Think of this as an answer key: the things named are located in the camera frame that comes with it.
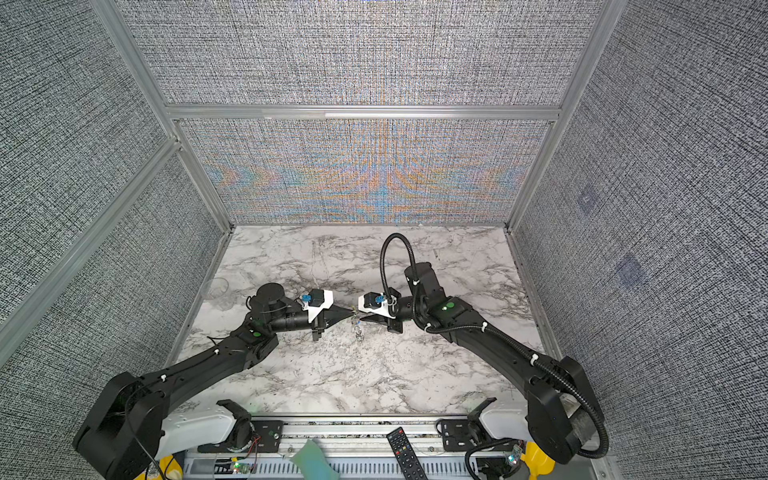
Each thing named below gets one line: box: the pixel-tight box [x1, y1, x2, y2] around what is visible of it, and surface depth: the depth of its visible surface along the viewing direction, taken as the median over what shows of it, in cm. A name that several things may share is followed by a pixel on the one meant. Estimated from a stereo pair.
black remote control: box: [386, 426, 429, 480], surface depth 71 cm
